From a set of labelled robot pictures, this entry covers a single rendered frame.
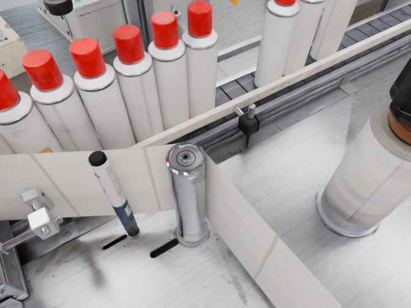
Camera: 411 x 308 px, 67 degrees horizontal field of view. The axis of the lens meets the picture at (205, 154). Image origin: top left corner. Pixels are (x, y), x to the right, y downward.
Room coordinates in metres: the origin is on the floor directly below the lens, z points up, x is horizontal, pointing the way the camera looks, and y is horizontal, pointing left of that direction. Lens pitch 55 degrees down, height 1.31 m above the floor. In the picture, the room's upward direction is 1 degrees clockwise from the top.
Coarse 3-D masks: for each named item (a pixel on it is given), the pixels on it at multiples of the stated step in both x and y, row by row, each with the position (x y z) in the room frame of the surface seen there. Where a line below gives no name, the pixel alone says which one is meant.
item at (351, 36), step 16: (384, 16) 0.72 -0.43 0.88; (400, 16) 0.72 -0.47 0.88; (352, 32) 0.65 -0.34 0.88; (368, 32) 0.65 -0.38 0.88; (336, 64) 0.53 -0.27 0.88; (240, 80) 0.48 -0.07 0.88; (304, 80) 0.48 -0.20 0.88; (224, 96) 0.44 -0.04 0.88; (272, 96) 0.44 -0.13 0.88; (208, 128) 0.36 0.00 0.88
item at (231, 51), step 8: (360, 0) 0.64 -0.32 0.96; (368, 0) 0.66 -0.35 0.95; (320, 16) 0.58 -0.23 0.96; (248, 40) 0.50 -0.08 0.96; (256, 40) 0.50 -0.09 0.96; (232, 48) 0.47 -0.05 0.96; (240, 48) 0.48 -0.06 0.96; (248, 48) 0.49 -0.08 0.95; (224, 56) 0.46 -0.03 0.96; (232, 56) 0.47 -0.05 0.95
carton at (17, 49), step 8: (0, 16) 0.66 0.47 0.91; (0, 24) 0.63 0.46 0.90; (8, 24) 0.63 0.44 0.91; (8, 32) 0.60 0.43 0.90; (0, 40) 0.57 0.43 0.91; (8, 40) 0.57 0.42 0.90; (16, 40) 0.57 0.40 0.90; (0, 48) 0.55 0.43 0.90; (8, 48) 0.56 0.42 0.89; (16, 48) 0.57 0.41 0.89; (24, 48) 0.58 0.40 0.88; (0, 56) 0.54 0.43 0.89; (8, 56) 0.55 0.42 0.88; (16, 56) 0.56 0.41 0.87; (0, 64) 0.54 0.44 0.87; (8, 64) 0.55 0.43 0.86; (16, 64) 0.56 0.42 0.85; (8, 72) 0.54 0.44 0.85; (16, 72) 0.55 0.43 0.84
